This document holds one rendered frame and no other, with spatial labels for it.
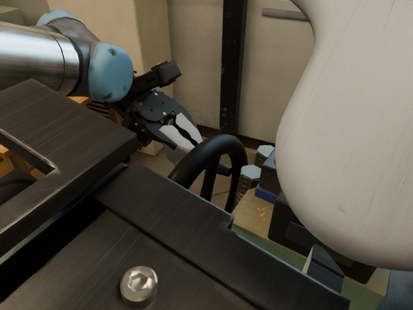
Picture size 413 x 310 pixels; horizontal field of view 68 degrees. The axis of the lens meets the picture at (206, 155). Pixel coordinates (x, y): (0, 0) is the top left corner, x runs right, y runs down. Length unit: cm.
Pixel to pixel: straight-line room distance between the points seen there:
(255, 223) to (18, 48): 28
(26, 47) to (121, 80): 13
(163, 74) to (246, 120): 138
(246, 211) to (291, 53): 134
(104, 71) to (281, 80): 132
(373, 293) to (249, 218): 11
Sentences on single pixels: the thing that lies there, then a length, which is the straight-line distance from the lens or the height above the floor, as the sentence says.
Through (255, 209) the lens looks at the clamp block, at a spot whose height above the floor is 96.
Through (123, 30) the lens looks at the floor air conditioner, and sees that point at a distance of 158.
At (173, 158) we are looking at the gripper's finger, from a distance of 54.
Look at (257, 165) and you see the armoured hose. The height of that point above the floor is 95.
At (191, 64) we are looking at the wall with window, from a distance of 179.
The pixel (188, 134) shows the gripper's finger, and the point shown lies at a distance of 52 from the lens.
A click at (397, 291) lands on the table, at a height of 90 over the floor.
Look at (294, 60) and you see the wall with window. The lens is 160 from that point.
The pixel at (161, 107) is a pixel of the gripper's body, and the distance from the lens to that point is 53.
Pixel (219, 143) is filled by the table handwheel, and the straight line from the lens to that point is 39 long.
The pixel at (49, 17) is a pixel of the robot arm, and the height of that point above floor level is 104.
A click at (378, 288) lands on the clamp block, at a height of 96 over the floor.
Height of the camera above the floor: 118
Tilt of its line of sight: 39 degrees down
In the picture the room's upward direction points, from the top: straight up
